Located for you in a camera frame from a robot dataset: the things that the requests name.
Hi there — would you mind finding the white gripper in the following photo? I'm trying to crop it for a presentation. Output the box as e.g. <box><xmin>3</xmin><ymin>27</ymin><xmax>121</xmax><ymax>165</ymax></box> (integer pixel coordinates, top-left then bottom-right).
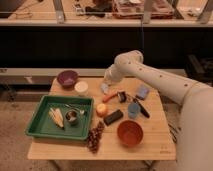
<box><xmin>104</xmin><ymin>67</ymin><xmax>115</xmax><ymax>84</ymax></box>

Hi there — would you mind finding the light blue grey towel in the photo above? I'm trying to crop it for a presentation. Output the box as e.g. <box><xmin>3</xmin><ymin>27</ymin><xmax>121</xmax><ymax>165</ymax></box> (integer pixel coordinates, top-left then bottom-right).
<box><xmin>100</xmin><ymin>83</ymin><xmax>109</xmax><ymax>94</ymax></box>

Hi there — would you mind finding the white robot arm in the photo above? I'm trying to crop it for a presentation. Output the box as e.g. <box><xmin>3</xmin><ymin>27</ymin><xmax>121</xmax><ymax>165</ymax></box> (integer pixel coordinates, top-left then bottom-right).
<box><xmin>104</xmin><ymin>50</ymin><xmax>213</xmax><ymax>171</ymax></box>

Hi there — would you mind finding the white cup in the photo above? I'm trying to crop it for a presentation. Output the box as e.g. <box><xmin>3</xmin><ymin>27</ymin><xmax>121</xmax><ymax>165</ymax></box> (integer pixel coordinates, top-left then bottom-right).
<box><xmin>74</xmin><ymin>81</ymin><xmax>88</xmax><ymax>96</ymax></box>

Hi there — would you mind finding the yellow orange apple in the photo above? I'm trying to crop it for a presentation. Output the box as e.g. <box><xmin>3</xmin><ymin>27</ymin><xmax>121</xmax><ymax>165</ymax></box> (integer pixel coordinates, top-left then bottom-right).
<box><xmin>96</xmin><ymin>103</ymin><xmax>108</xmax><ymax>117</ymax></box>

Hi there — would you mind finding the black rectangular block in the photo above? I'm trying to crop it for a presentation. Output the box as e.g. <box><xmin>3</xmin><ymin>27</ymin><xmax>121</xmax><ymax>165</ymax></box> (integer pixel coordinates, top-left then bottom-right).
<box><xmin>104</xmin><ymin>110</ymin><xmax>123</xmax><ymax>126</ymax></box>

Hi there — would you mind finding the purple bowl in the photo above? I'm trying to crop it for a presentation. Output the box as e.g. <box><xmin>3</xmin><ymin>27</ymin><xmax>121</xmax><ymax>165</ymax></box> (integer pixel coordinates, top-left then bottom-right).
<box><xmin>57</xmin><ymin>70</ymin><xmax>78</xmax><ymax>88</ymax></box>

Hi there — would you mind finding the metal spoon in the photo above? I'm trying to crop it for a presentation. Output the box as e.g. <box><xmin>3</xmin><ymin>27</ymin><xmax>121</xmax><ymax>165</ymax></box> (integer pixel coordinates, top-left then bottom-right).
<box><xmin>65</xmin><ymin>104</ymin><xmax>85</xmax><ymax>115</ymax></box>

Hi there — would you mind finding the wooden table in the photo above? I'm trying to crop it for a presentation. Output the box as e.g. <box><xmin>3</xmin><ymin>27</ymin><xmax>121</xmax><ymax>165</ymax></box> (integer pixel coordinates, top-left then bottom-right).
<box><xmin>27</xmin><ymin>77</ymin><xmax>176</xmax><ymax>162</ymax></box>

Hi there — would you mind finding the small metal cup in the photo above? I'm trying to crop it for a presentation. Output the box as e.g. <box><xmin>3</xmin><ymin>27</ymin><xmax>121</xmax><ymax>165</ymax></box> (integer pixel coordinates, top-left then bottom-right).
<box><xmin>65</xmin><ymin>110</ymin><xmax>78</xmax><ymax>126</ymax></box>

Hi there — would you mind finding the orange brown bowl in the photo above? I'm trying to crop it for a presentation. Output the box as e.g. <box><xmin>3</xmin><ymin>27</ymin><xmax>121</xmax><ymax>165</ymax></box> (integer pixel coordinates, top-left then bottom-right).
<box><xmin>117</xmin><ymin>120</ymin><xmax>143</xmax><ymax>147</ymax></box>

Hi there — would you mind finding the bunch of dark grapes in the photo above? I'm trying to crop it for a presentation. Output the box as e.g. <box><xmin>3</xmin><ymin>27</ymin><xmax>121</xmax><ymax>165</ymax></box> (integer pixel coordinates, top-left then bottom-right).
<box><xmin>87</xmin><ymin>121</ymin><xmax>105</xmax><ymax>153</ymax></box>

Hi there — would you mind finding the green plastic tray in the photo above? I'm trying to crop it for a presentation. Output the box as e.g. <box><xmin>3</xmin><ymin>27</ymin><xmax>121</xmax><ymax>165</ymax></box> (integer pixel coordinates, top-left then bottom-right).
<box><xmin>25</xmin><ymin>95</ymin><xmax>94</xmax><ymax>140</ymax></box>

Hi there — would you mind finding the corn cob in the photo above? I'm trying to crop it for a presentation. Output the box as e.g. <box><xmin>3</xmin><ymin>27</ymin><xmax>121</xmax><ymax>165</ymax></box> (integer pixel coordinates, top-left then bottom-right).
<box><xmin>49</xmin><ymin>108</ymin><xmax>64</xmax><ymax>128</ymax></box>

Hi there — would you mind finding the orange handled brush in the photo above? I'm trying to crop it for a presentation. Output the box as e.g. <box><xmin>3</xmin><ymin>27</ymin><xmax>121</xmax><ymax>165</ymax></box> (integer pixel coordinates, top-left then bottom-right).
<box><xmin>102</xmin><ymin>91</ymin><xmax>127</xmax><ymax>103</ymax></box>

